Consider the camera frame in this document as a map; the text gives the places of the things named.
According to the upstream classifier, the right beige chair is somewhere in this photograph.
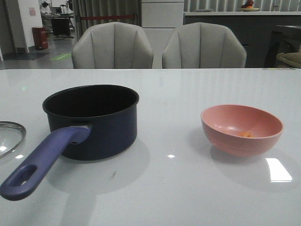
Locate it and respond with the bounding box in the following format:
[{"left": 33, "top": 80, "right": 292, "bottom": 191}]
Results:
[{"left": 162, "top": 22, "right": 247, "bottom": 69}]

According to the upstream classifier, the black office desk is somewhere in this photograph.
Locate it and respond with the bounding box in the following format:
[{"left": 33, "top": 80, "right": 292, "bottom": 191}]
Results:
[{"left": 51, "top": 16, "right": 71, "bottom": 36}]

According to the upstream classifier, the white refrigerator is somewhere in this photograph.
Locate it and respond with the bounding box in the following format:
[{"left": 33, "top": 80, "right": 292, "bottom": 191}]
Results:
[{"left": 141, "top": 0, "right": 184, "bottom": 69}]

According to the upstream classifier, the beige chair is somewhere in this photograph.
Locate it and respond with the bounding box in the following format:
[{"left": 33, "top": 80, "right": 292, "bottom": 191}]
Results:
[
  {"left": 162, "top": 22, "right": 247, "bottom": 69},
  {"left": 71, "top": 22, "right": 153, "bottom": 69}
]

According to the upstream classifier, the glass lid blue knob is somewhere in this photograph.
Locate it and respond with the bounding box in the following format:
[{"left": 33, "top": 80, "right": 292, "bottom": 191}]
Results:
[{"left": 0, "top": 121, "right": 26, "bottom": 159}]

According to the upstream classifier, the fruit plate on counter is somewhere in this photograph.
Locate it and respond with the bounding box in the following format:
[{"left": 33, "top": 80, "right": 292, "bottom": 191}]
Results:
[{"left": 239, "top": 0, "right": 260, "bottom": 12}]

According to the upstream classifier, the left beige chair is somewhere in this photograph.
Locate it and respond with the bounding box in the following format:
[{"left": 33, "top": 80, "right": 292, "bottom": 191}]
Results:
[{"left": 71, "top": 22, "right": 153, "bottom": 69}]

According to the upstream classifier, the red trash bin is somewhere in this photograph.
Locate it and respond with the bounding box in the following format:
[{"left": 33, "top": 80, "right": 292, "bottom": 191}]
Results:
[{"left": 32, "top": 27, "right": 48, "bottom": 50}]

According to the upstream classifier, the red barrier belt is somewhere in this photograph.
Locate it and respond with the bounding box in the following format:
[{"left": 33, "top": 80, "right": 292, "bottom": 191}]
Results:
[{"left": 79, "top": 14, "right": 136, "bottom": 20}]

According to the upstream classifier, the pink bowl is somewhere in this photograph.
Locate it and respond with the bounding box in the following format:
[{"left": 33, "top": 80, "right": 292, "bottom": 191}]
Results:
[{"left": 201, "top": 105, "right": 284, "bottom": 157}]

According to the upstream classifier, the dark grey counter cabinet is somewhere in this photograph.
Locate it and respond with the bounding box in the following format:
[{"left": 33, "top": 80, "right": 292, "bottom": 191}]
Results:
[{"left": 183, "top": 11, "right": 301, "bottom": 68}]

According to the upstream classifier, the dark blue saucepan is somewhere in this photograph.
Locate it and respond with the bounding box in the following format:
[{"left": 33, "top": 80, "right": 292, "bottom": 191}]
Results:
[{"left": 0, "top": 84, "right": 139, "bottom": 201}]

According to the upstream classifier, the grey curtain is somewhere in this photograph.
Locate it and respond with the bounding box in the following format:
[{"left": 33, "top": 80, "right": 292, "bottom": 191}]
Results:
[{"left": 72, "top": 0, "right": 142, "bottom": 39}]

